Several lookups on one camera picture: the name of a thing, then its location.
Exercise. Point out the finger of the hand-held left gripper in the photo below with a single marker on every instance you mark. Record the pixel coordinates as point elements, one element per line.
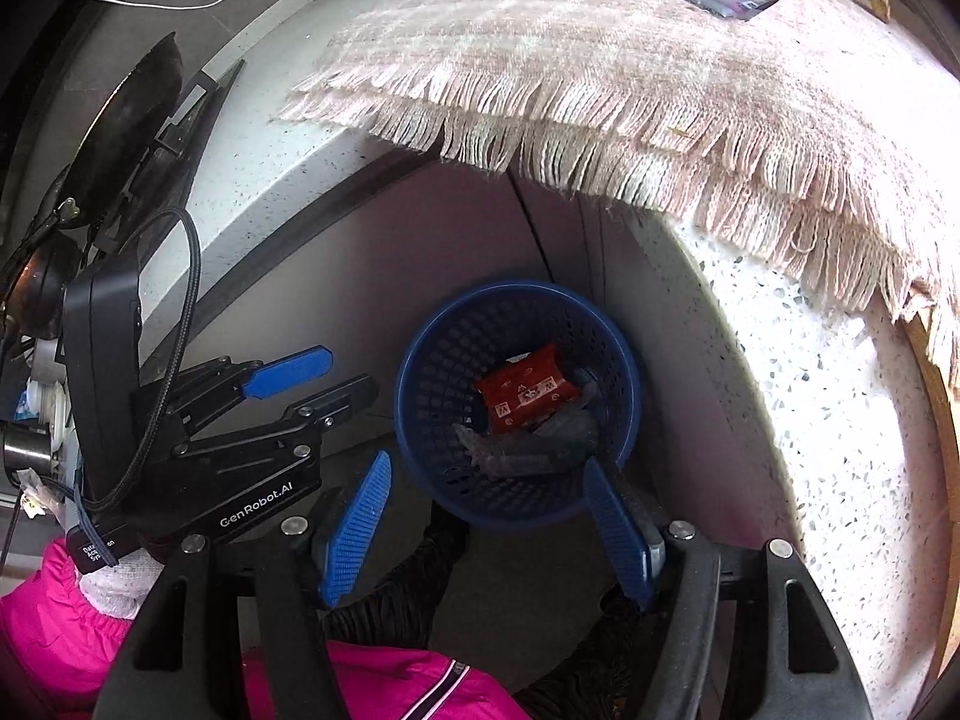
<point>289,373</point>
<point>337,399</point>

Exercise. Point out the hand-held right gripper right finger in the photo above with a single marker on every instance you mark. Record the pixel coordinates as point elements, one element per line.
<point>615,532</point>

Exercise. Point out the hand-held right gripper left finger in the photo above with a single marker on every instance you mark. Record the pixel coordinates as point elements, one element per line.
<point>360,525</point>

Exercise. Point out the blue mesh waste basket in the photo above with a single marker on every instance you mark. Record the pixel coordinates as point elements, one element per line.
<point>442,360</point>

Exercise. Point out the clear plastic bottle teal cap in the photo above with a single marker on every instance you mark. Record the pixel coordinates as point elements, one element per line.
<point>517,457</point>

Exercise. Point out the red tissue packet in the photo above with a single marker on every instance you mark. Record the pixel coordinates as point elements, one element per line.
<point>525,390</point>

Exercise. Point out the person's left forearm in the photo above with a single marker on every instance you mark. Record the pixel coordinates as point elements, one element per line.
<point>45,630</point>

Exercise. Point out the dark striped trousers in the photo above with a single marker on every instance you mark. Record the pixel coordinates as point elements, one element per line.
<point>390,607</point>

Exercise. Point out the pink jacket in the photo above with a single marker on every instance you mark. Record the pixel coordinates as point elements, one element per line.
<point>405,682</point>

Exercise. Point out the metal cylinder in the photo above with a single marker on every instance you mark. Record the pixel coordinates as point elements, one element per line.
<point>22,450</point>

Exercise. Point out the black wok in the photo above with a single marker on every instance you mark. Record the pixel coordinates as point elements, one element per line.
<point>131,127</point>

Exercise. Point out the pink checked fringed cloth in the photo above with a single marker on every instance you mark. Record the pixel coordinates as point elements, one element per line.
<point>600,52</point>

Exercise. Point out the small tan peel scrap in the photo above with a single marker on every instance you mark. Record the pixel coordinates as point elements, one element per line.
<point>880,6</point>

